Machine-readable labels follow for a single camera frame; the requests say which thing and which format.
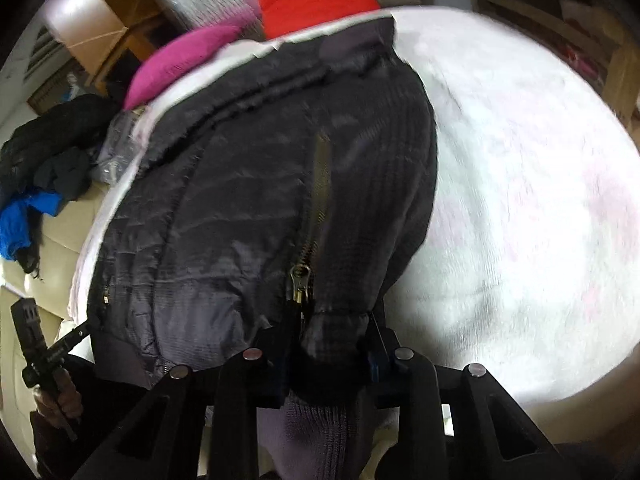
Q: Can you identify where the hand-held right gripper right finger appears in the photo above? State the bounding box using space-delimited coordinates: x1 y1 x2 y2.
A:
365 310 566 480

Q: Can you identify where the white blanket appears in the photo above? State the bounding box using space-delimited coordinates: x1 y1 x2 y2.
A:
67 5 640 441

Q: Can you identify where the black down coat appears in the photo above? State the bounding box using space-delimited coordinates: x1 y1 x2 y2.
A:
0 94 118 201

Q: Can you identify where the person's left hand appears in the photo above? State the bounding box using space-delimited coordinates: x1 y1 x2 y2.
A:
34 366 84 430

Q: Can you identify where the person's left forearm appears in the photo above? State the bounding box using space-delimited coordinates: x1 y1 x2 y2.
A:
29 410 91 480

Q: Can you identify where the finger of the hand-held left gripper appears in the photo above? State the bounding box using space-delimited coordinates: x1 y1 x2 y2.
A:
49 320 96 362

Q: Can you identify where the grey garment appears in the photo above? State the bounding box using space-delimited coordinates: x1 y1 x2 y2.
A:
90 107 151 186

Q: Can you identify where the pink cushion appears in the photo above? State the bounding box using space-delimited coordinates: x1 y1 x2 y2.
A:
122 25 246 111

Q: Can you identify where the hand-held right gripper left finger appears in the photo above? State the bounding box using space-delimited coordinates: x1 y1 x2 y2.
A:
70 327 293 480

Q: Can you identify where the wooden pillar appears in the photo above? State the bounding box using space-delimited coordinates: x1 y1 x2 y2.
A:
47 0 166 96

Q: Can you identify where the dark quilted jacket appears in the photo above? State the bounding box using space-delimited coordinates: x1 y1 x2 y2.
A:
87 17 441 480

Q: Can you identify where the blue jacket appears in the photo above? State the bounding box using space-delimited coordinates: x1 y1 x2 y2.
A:
0 191 76 261

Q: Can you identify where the cream leather sofa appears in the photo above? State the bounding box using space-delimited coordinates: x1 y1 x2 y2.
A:
0 180 116 461

